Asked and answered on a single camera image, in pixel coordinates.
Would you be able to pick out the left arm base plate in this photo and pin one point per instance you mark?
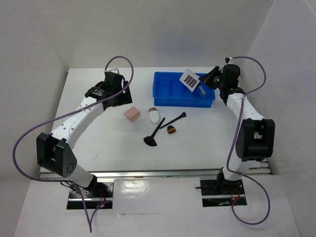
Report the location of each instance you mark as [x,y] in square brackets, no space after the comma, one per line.
[105,200]

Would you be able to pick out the aluminium right side rail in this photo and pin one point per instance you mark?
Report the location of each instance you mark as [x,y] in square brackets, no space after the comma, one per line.
[254,138]

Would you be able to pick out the aluminium front rail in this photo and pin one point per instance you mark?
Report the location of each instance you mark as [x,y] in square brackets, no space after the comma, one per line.
[161,173]

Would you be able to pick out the small clear bottle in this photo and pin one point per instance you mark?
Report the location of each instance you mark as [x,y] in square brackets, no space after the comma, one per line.
[201,91]

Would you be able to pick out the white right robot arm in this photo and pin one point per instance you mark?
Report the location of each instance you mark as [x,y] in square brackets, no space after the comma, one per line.
[225,176]

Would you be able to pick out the short brown kabuki brush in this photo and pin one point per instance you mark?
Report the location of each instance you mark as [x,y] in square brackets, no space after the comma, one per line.
[171,129]

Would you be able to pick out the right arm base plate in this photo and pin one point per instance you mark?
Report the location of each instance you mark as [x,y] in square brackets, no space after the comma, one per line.
[214,196]

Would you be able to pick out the aluminium rail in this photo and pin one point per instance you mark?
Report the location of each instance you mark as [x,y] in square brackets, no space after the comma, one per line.
[254,138]
[161,173]

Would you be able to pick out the slim black makeup brush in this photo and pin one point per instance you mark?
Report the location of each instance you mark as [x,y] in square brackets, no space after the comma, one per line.
[183,115]

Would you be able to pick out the black fan makeup brush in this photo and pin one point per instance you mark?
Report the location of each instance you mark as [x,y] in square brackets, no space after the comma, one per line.
[149,140]

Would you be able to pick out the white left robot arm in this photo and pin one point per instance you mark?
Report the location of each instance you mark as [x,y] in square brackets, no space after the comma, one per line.
[55,150]

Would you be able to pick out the blue plastic organizer bin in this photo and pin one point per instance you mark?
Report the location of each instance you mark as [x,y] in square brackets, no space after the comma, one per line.
[169,91]

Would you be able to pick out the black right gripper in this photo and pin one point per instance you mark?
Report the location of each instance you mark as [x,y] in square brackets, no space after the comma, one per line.
[207,79]

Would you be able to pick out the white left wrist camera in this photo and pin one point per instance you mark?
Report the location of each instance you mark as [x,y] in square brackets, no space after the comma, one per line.
[114,70]

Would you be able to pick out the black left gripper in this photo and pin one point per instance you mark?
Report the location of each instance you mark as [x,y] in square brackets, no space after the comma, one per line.
[125,98]

